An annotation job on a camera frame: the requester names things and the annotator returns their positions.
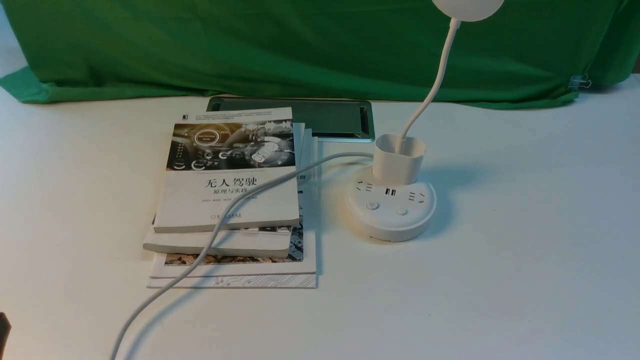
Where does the white power cable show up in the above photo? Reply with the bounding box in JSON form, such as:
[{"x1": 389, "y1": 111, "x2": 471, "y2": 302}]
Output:
[{"x1": 110, "y1": 152, "x2": 375, "y2": 360}]

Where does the white desk lamp with sockets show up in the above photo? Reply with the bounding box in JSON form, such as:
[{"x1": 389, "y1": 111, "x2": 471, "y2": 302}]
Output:
[{"x1": 345, "y1": 0, "x2": 503, "y2": 242}]

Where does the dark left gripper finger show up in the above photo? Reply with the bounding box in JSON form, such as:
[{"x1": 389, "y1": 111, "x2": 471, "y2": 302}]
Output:
[{"x1": 0, "y1": 312, "x2": 12, "y2": 360}]

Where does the metal binder clip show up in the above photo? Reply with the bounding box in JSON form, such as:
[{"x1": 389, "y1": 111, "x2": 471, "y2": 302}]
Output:
[{"x1": 567, "y1": 73, "x2": 593, "y2": 92}]

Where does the bottom book with circuit pattern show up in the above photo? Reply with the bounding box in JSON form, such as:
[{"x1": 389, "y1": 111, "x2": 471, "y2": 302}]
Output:
[{"x1": 146, "y1": 136, "x2": 319, "y2": 289}]

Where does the metal desk cable hatch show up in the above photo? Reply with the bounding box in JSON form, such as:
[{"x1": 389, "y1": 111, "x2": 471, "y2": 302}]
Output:
[{"x1": 206, "y1": 96, "x2": 376, "y2": 143}]

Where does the top book with car cover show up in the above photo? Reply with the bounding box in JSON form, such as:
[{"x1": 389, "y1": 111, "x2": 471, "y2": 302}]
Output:
[{"x1": 152, "y1": 107, "x2": 304, "y2": 234}]

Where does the green backdrop cloth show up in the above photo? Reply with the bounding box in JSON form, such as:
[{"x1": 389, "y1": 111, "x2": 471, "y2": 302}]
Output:
[{"x1": 1, "y1": 0, "x2": 640, "y2": 110}]

